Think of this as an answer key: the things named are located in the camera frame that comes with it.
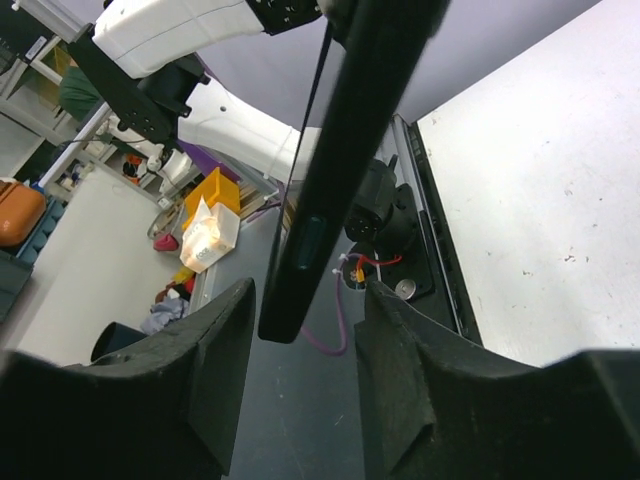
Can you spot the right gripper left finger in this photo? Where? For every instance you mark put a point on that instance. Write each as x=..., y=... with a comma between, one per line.
x=165, y=407

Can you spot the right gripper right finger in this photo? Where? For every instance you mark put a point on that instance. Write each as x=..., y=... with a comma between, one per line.
x=435, y=405

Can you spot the black phone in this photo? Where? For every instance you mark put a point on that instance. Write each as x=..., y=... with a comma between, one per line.
x=362, y=73

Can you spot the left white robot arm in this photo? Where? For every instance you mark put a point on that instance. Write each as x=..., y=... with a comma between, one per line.
x=141, y=57

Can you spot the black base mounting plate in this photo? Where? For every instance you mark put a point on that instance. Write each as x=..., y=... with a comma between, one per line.
x=397, y=223

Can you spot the pink small object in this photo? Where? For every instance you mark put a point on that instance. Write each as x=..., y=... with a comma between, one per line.
x=165, y=243

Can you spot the white tissue box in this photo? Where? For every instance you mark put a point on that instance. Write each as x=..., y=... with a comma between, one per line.
x=211, y=234

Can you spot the yellow storage bin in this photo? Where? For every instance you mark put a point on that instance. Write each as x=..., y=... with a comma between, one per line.
x=215, y=188

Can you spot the orange container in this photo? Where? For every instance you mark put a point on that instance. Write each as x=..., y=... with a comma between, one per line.
x=21, y=209

